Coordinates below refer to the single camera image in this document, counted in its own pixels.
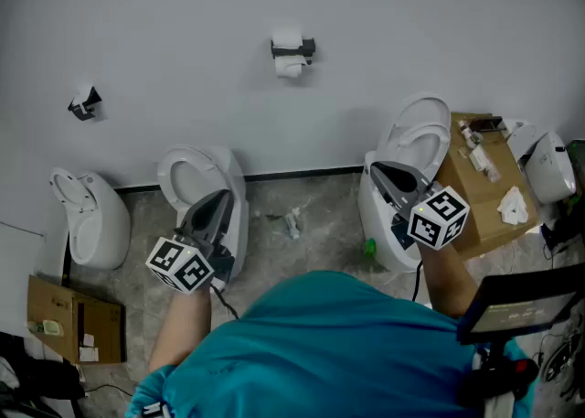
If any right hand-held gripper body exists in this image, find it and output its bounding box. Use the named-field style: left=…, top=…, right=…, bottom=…
left=389, top=181, right=471, bottom=252

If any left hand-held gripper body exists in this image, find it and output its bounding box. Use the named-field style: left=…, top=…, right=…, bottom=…
left=144, top=225, right=238, bottom=295

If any small white toilet paper roll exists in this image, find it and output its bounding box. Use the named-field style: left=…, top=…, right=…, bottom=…
left=274, top=55, right=308, bottom=80

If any black toilet paper holder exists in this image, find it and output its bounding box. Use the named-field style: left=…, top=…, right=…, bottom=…
left=67, top=85, right=103, bottom=123
left=270, top=38, right=317, bottom=66

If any large white toilet paper roll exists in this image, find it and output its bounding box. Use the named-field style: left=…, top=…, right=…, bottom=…
left=271, top=27, right=304, bottom=48

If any person's right forearm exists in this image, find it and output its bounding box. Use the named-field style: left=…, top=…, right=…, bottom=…
left=417, top=241, right=479, bottom=319

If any person's left forearm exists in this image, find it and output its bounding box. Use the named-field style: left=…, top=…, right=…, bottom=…
left=147, top=284, right=214, bottom=374

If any white toilet with round seat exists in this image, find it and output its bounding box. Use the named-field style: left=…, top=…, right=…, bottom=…
left=156, top=144, right=250, bottom=293

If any white toilet with raised lid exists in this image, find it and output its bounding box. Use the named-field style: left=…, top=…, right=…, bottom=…
left=356, top=91, right=453, bottom=274

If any white toilet with black button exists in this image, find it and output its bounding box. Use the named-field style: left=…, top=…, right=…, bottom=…
left=504, top=119, right=579, bottom=206

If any large cardboard box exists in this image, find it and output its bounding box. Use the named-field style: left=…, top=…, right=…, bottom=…
left=432, top=111, right=539, bottom=261

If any white floor debris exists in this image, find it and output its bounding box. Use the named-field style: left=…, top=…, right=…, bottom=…
left=283, top=206, right=303, bottom=241

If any small white box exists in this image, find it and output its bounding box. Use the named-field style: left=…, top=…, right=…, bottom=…
left=469, top=145, right=494, bottom=173

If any crumpled white tissue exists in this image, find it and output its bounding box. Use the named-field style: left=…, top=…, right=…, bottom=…
left=496, top=185, right=530, bottom=226

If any white bottle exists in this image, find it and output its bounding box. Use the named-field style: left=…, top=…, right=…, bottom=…
left=457, top=119, right=477, bottom=149

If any black baseboard strip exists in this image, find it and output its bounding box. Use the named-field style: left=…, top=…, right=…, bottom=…
left=112, top=165, right=366, bottom=194

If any flat cardboard box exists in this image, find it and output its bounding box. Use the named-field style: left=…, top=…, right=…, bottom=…
left=26, top=273, right=128, bottom=366

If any black monitor screen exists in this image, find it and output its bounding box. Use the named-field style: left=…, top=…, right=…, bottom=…
left=456, top=269, right=585, bottom=347

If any small green white device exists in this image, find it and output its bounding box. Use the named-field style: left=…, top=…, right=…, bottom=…
left=27, top=318, right=64, bottom=338

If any person's teal shirt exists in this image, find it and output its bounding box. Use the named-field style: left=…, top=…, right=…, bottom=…
left=124, top=269, right=538, bottom=418

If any black bag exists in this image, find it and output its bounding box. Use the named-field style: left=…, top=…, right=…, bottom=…
left=0, top=330, right=87, bottom=418

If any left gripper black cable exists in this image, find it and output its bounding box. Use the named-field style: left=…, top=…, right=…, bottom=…
left=209, top=284, right=241, bottom=321

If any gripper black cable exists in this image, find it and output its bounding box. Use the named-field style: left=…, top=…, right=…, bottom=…
left=411, top=260, right=424, bottom=304
left=209, top=284, right=241, bottom=321

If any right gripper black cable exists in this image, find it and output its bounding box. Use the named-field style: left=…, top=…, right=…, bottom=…
left=411, top=260, right=424, bottom=304

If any thin black floor cable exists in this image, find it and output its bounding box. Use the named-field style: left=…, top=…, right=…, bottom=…
left=83, top=382, right=134, bottom=398

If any black mount with red knob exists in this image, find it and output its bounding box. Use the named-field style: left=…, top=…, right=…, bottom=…
left=455, top=338, right=541, bottom=412

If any tangle of black cables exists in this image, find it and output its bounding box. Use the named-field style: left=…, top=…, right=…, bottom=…
left=532, top=315, right=585, bottom=402

